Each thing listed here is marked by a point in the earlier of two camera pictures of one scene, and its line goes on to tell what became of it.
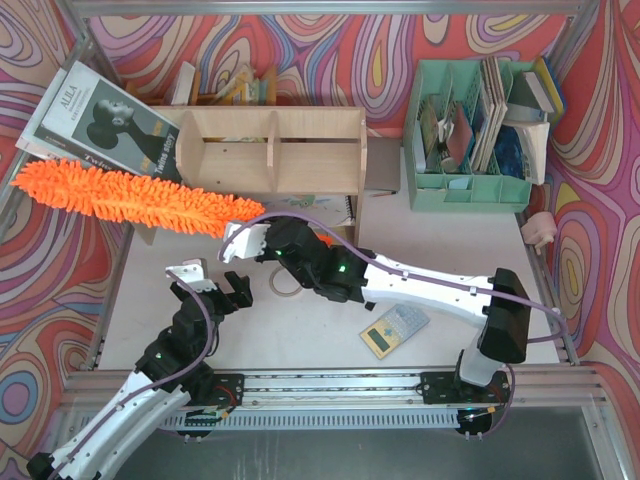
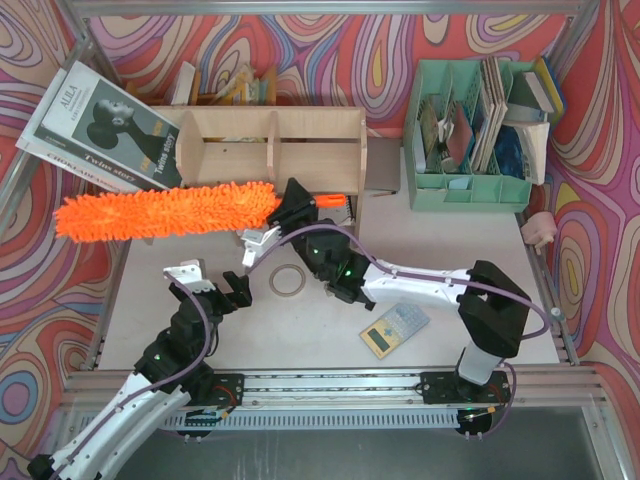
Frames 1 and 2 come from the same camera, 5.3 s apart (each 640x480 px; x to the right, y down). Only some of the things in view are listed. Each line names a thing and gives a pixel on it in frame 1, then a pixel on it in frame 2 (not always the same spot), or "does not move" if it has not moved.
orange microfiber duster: (113, 196) to (136, 213)
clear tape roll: (283, 283) does not move
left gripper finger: (241, 287) does not move
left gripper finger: (226, 305) does not move
